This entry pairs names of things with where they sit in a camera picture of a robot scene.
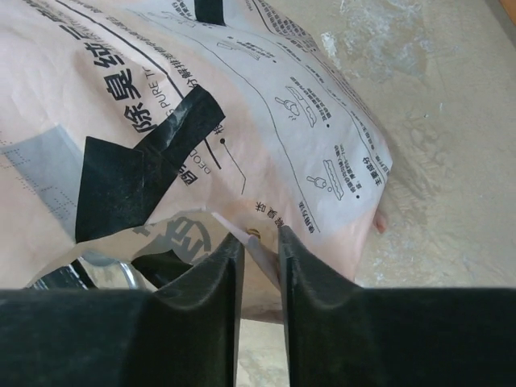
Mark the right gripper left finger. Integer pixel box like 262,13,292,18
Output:
1,235,244,386

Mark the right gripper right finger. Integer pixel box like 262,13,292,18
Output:
278,227,515,386

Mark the pink cat litter bag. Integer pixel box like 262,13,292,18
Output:
0,0,394,319

